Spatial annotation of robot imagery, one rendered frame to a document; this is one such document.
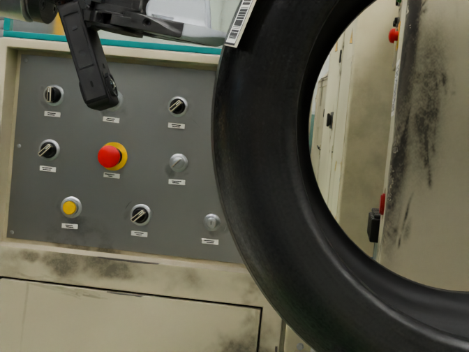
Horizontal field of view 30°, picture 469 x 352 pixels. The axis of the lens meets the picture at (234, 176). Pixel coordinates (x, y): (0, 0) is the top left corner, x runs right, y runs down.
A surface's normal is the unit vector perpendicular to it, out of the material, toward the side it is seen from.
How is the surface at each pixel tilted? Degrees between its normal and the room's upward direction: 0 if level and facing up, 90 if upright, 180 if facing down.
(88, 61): 88
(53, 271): 90
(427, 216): 90
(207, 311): 90
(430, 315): 80
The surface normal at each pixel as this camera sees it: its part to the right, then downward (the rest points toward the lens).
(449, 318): -0.10, -0.14
